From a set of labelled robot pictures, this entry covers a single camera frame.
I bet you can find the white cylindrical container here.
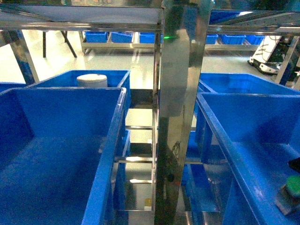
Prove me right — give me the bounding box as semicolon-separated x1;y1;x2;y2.
76;74;108;88

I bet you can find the blue bin lower left rack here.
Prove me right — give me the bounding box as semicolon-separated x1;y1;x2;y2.
196;93;300;225

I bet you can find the blue bin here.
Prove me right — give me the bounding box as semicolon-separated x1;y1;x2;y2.
29;70;131;98
198;73;300;95

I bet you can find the blue bin rear right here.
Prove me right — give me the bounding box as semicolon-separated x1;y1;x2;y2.
198;73;300;95

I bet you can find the blue bin rack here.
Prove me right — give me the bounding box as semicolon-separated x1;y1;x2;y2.
0;88;127;225
196;93;300;225

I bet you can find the blue bin upper left rack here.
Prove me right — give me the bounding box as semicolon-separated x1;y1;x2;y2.
0;88;127;225

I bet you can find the left side steel rack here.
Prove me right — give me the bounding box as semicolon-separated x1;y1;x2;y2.
0;0;300;225

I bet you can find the blue bin rear left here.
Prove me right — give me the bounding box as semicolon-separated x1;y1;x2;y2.
29;70;131;98

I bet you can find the green push button switch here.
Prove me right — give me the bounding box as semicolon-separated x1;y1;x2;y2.
275;175;300;216

